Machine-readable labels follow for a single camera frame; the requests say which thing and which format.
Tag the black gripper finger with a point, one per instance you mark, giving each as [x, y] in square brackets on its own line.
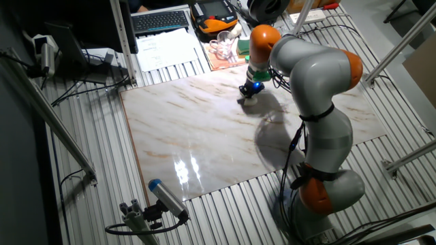
[255, 95]
[243, 94]

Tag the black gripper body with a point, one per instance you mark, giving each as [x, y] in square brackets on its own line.
[252, 87]

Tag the white sponge block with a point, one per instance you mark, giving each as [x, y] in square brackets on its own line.
[249, 101]

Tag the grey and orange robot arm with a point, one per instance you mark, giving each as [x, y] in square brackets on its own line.
[316, 78]

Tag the green and yellow sponge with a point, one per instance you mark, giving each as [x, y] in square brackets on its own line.
[243, 47]

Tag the person's bare hand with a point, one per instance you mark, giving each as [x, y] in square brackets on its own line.
[141, 9]

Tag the orange and white cloth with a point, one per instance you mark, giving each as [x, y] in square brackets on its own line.
[225, 63]

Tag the clear glass jug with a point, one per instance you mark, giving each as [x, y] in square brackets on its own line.
[221, 46]

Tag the white rounded object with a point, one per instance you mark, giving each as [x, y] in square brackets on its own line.
[235, 30]

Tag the orange and black teach pendant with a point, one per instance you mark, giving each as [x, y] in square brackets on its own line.
[213, 24]

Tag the black round reel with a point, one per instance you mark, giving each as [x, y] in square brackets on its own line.
[267, 10]

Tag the white paper sheet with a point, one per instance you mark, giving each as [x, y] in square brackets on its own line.
[163, 51]

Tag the marble pattern board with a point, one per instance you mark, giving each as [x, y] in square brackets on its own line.
[153, 112]

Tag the brown cardboard box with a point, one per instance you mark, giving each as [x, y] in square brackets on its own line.
[296, 5]

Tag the white power strip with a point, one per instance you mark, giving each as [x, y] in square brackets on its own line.
[315, 15]

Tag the black computer keyboard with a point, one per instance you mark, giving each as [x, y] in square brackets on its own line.
[160, 22]

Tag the short aluminium profile stub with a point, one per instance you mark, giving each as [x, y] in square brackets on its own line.
[136, 221]

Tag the brown cardboard panel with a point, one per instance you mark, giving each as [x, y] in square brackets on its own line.
[424, 71]

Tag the black monitor stand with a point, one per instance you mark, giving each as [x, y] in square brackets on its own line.
[66, 44]

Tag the black office chair base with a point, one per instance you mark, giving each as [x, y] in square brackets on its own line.
[425, 5]

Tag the black computer monitor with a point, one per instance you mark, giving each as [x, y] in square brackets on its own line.
[68, 13]

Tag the long slanted aluminium beam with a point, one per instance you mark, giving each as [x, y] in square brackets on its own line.
[51, 117]

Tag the black flat bar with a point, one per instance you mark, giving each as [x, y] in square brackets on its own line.
[402, 234]

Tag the aluminium frame post by power strip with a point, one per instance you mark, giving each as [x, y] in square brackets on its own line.
[301, 15]

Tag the silver camera with blue cap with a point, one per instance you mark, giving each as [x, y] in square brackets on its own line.
[167, 199]

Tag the aluminium frame post by monitor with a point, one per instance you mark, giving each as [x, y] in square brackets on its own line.
[122, 41]

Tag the black camera clamp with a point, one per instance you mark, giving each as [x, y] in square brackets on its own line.
[153, 214]

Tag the slanted aluminium beam with bracket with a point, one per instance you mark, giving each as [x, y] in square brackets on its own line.
[405, 39]

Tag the low aluminium beam with bracket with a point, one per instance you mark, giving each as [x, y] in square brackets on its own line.
[412, 154]

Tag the silver camera on white mount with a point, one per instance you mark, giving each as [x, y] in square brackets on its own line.
[47, 58]

